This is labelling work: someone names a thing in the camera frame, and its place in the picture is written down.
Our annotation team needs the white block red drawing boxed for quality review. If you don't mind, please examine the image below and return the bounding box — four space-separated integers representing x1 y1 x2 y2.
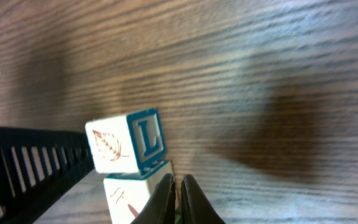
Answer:
85 108 167 174

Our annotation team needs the white block pencil drawing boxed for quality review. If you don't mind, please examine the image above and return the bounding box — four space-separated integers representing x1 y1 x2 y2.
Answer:
103 160 173 224

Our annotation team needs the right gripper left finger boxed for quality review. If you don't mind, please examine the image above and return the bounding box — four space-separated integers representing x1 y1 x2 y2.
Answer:
131 174 176 224

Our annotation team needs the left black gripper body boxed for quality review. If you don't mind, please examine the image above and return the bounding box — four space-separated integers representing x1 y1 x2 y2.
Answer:
0 127 94 223

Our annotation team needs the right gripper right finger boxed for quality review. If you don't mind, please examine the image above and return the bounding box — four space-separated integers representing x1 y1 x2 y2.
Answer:
181 174 225 224

